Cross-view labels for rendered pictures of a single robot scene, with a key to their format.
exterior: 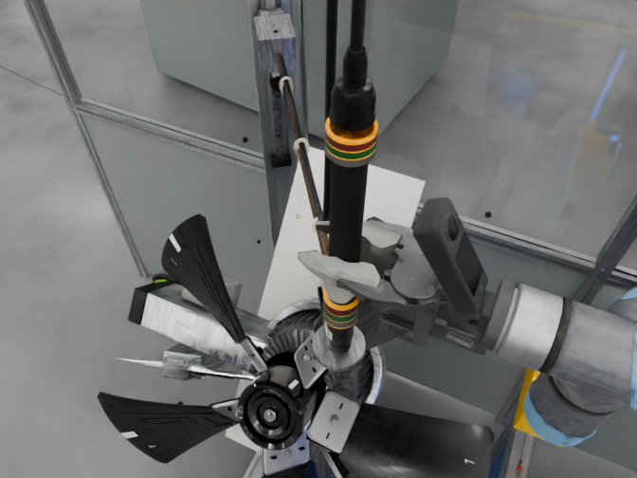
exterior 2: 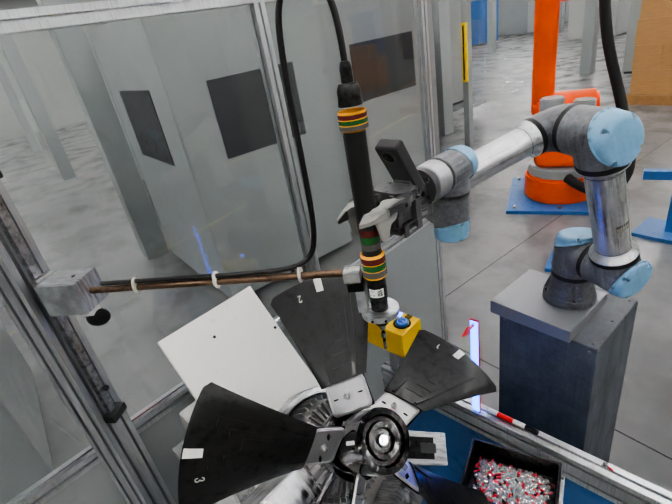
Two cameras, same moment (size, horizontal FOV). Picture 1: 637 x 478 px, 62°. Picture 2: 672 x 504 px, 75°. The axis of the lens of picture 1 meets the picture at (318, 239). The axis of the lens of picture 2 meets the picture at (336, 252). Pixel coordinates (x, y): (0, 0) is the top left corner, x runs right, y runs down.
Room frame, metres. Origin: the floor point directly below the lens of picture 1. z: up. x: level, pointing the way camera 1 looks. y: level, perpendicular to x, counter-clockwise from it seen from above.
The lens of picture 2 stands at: (0.14, 0.60, 1.92)
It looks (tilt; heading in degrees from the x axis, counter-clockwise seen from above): 27 degrees down; 293
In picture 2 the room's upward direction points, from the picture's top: 11 degrees counter-clockwise
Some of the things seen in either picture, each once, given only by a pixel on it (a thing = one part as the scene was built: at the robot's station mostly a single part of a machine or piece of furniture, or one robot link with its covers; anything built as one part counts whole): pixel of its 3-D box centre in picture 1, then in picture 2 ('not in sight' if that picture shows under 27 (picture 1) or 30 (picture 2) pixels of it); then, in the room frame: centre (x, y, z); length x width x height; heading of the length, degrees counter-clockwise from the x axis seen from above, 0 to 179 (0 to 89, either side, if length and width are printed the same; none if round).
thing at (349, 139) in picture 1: (351, 138); (353, 120); (0.35, -0.03, 1.79); 0.04 x 0.04 x 0.03
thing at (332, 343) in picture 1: (344, 250); (366, 211); (0.35, -0.03, 1.64); 0.04 x 0.04 x 0.46
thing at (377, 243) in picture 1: (357, 246); (355, 219); (0.38, -0.04, 1.62); 0.09 x 0.03 x 0.06; 55
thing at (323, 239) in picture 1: (300, 147); (214, 281); (0.65, 0.03, 1.53); 0.54 x 0.01 x 0.01; 10
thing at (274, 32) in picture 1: (275, 42); (69, 291); (0.97, 0.08, 1.53); 0.10 x 0.07 x 0.08; 10
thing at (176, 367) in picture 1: (178, 367); not in sight; (0.50, 0.28, 1.08); 0.07 x 0.04 x 0.06; 76
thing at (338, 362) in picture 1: (337, 321); (371, 291); (0.36, -0.02, 1.49); 0.09 x 0.07 x 0.10; 10
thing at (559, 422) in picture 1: (578, 388); (446, 211); (0.25, -0.28, 1.52); 0.11 x 0.08 x 0.11; 129
